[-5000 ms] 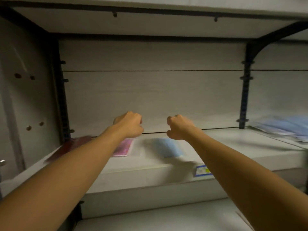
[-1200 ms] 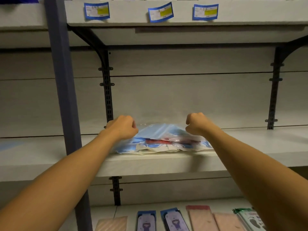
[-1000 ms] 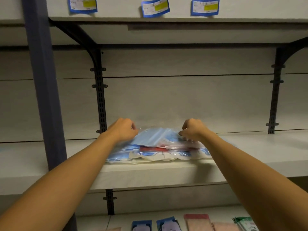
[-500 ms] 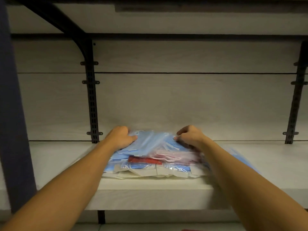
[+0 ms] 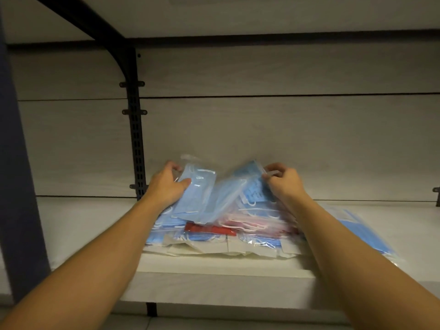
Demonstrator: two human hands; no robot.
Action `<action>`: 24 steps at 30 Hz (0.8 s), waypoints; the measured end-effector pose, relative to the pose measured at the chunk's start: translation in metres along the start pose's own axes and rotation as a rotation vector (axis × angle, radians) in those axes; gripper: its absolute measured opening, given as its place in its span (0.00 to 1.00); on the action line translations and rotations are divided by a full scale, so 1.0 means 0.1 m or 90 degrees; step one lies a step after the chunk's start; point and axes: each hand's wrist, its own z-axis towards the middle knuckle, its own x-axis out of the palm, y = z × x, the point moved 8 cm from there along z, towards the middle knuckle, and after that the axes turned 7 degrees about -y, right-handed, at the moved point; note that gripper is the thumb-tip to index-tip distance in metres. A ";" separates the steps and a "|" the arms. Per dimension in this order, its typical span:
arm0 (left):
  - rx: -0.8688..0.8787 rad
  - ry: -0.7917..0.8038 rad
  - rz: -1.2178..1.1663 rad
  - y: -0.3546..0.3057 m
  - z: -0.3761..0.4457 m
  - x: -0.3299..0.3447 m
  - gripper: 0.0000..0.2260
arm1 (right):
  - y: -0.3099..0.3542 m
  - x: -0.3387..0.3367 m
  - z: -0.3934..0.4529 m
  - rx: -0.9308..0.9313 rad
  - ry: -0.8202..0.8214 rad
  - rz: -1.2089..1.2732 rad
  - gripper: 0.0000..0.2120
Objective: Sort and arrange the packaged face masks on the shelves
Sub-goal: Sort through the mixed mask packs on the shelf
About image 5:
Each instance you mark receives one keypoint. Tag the person's right thumb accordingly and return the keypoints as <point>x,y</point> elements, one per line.
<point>268,182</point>

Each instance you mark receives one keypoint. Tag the pile of face mask packets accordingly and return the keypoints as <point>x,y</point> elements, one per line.
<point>247,233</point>

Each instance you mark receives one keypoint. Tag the black curved shelf bracket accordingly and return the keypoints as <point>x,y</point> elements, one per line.
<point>103,30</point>

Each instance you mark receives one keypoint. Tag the person's left hand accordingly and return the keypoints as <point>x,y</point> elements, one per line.
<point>163,188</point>

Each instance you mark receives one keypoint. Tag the person's right forearm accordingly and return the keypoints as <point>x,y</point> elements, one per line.
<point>350,268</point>

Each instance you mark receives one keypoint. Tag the small black wall bracket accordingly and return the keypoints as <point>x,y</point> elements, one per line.
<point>437,195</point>

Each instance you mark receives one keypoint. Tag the large blue mask packet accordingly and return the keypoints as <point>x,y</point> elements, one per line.
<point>364,233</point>

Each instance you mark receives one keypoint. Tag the person's right hand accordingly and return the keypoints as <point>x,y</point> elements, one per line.
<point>287,187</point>

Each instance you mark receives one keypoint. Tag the person's left thumb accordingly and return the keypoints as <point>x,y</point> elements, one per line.
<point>183,186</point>

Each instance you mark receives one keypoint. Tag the blue mask packet printed label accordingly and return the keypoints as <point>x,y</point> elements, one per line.
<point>254,185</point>

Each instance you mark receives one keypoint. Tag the white overhead shelf board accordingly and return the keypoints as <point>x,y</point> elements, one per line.
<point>240,13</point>

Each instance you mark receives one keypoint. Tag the dark blue post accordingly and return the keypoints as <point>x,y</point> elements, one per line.
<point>19,202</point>

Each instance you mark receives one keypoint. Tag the black slotted upright rail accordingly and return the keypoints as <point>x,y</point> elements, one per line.
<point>136,140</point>

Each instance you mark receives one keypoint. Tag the person's left forearm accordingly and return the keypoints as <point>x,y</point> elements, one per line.
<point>86,268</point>

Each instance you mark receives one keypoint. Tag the red flat packet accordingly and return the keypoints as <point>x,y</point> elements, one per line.
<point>209,229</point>

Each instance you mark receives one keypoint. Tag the blue face mask packet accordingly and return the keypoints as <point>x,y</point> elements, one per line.
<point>197,192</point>
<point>221,202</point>

